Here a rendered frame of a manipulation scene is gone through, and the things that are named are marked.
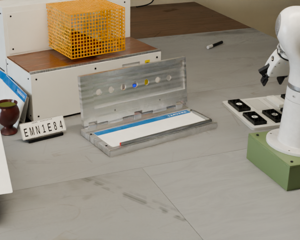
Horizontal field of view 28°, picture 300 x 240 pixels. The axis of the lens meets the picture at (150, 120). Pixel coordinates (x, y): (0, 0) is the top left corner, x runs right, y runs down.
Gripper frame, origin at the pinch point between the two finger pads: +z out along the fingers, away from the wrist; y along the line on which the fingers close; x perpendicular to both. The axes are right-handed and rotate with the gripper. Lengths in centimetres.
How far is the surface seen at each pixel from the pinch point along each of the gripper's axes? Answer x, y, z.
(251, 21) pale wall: 151, 96, 136
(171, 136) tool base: -15.7, -42.5, 5.6
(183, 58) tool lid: 15.1, -29.9, 2.6
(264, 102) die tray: 2.0, 4.2, 17.5
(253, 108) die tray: -1.9, -3.1, 15.0
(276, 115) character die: -10.4, 0.8, 8.0
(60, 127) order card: -2, -78, 14
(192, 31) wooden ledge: 96, 18, 79
